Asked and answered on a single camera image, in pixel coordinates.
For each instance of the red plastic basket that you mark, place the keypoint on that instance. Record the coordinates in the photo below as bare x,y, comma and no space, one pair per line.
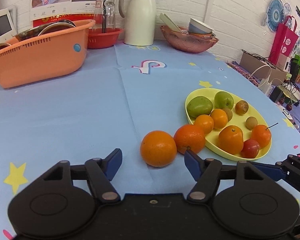
99,40

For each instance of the orange plastic basket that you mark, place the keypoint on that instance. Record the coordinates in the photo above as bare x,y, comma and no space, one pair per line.
44,57

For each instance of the brown longan fruit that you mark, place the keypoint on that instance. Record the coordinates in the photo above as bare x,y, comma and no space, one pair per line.
228,112

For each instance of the blue white ceramic bowl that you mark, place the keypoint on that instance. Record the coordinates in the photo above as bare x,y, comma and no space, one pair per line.
198,27

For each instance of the white phone charger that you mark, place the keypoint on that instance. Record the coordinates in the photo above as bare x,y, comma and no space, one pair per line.
265,87

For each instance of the blue round paper fan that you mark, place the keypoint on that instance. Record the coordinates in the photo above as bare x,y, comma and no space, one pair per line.
274,15

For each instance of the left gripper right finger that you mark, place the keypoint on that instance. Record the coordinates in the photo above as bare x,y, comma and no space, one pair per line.
206,173

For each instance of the white thermos jug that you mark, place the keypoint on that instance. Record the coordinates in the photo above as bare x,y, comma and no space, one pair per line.
140,18

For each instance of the yellow oval plate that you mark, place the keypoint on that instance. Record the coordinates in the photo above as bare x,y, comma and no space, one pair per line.
237,120

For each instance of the white appliance with screen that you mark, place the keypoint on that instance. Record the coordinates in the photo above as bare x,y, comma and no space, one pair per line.
7,24

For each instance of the large back orange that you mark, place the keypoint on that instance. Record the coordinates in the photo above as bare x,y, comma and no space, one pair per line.
158,149

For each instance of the orange with stem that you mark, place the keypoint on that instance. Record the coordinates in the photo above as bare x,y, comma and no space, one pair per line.
262,135

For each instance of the pink gift bag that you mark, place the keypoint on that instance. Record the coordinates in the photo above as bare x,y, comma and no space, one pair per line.
285,39

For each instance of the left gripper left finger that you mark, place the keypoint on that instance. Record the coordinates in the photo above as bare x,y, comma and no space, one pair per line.
100,173

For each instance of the brownish plum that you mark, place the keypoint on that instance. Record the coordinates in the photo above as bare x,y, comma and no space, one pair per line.
241,107

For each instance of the cardboard box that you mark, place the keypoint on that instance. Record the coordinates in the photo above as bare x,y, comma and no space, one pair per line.
260,68

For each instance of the round orange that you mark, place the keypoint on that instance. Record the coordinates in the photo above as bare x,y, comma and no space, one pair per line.
230,140

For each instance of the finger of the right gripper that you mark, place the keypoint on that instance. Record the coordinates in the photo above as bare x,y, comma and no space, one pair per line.
275,172

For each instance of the clear glass pitcher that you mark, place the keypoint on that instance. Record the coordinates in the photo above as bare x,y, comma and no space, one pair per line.
104,16

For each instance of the small longan on plate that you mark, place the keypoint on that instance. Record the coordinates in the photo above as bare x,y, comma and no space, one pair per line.
251,123

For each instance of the large green mango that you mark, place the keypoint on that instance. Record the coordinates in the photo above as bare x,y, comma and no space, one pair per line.
199,105

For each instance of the pink glass bowl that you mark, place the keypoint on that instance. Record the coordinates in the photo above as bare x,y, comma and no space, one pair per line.
187,42

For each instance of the small orange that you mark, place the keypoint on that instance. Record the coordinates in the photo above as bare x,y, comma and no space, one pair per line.
205,122
220,118

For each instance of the dark orange tangerine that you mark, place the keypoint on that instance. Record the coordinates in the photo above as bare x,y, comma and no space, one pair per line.
189,137

